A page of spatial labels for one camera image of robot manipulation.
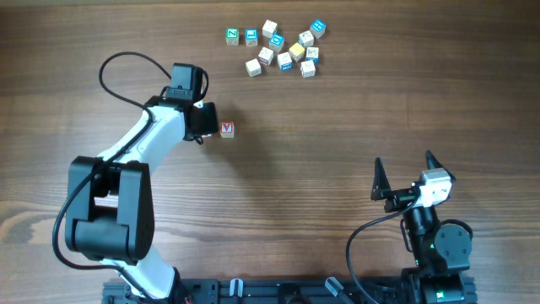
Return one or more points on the yellow top wooden block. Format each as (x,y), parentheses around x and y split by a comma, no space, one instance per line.
(296,51)

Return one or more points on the plain beige wooden block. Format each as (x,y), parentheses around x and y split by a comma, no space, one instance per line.
(253,68)

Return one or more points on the blue D letter block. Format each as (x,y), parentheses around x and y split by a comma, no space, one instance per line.
(276,42)

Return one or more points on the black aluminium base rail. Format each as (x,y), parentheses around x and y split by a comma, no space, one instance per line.
(295,291)

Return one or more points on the blue sided wooden block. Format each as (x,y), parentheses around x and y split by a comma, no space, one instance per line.
(284,61)

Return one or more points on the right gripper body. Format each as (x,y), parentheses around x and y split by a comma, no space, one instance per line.
(398,200)

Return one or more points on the blue L letter block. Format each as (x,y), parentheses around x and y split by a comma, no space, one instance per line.
(251,37)

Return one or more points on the blue picture wooden block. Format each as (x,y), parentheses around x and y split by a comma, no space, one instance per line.
(312,54)

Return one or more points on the red V letter block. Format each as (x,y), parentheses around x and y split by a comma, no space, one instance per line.
(227,129)

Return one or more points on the green N letter block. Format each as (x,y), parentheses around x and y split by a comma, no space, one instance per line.
(232,36)

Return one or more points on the blue edged picture block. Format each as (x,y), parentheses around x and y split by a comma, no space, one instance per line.
(306,39)

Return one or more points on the red edged wooden block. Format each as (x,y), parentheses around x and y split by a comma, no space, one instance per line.
(265,56)

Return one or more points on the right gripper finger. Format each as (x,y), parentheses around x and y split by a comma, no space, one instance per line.
(381,188)
(433,163)

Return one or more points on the white bird picture block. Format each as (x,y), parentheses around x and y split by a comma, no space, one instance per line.
(307,69)

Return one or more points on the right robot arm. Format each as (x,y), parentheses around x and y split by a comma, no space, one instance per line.
(441,248)

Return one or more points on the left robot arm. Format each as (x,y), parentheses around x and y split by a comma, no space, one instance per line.
(109,212)

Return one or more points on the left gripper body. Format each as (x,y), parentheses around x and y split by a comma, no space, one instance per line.
(207,121)

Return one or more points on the blue top corner block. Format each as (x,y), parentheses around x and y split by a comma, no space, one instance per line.
(318,28)

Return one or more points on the plain top wooden block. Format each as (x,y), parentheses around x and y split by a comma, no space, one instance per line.
(269,28)

